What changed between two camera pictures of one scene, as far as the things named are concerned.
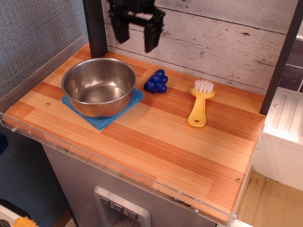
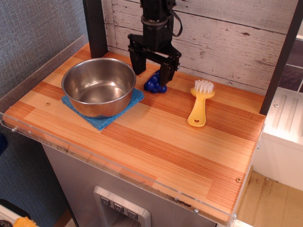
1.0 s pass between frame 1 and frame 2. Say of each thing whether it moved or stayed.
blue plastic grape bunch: stayed
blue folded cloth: stayed
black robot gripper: moved
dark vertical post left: stayed
